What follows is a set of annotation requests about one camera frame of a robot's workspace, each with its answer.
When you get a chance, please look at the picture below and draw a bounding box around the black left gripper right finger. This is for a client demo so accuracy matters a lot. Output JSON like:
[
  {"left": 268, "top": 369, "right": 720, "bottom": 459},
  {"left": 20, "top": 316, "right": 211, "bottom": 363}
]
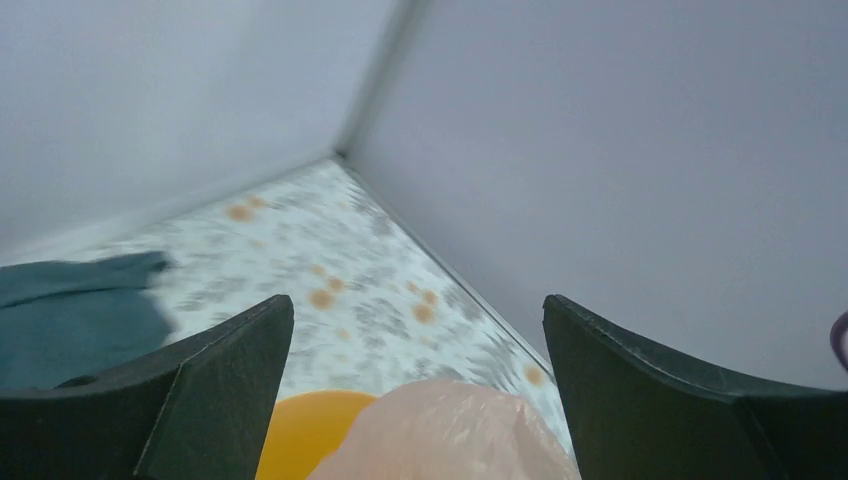
[{"left": 543, "top": 295, "right": 847, "bottom": 479}]

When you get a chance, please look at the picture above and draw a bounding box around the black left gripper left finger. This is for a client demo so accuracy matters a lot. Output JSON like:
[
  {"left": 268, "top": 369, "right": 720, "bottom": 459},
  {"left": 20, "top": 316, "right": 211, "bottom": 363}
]
[{"left": 1, "top": 295, "right": 294, "bottom": 479}]

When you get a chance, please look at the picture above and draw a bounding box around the yellow plastic trash bin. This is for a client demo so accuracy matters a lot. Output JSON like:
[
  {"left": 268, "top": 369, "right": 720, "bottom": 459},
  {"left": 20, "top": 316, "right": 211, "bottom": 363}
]
[{"left": 256, "top": 390, "right": 376, "bottom": 480}]

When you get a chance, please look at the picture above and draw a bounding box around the pink plastic trash bag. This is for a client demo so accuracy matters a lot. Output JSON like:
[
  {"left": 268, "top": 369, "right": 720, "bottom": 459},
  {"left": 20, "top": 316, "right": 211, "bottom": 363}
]
[{"left": 310, "top": 379, "right": 580, "bottom": 480}]

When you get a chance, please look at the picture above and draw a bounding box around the grey-green crumpled cloth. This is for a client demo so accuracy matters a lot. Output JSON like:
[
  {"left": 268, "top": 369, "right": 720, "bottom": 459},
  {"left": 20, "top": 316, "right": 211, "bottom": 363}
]
[{"left": 1, "top": 251, "right": 172, "bottom": 390}]

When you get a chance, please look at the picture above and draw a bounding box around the floral patterned table cloth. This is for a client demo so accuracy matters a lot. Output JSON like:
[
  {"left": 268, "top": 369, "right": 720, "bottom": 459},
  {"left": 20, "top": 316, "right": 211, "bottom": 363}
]
[{"left": 0, "top": 157, "right": 578, "bottom": 458}]

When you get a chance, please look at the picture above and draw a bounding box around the aluminium frame post right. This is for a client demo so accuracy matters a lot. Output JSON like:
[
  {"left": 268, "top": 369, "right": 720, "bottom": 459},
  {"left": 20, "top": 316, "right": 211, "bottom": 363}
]
[{"left": 334, "top": 0, "right": 432, "bottom": 160}]

